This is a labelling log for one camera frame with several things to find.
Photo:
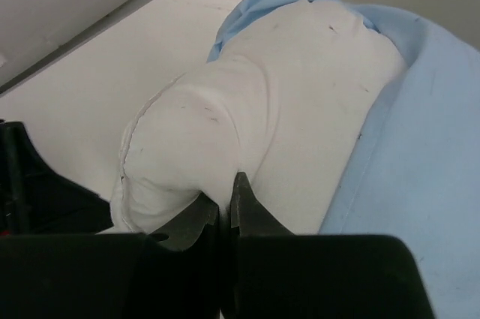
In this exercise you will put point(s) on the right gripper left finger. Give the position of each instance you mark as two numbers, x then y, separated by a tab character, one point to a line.
187	268

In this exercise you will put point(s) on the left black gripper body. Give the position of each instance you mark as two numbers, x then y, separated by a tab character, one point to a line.
35	200

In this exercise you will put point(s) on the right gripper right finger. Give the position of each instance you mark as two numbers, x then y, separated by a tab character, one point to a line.
250	231

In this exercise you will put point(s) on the white pillow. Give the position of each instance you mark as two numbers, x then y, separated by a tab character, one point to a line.
283	103

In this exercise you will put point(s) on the light blue pillowcase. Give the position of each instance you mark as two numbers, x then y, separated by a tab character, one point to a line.
400	238

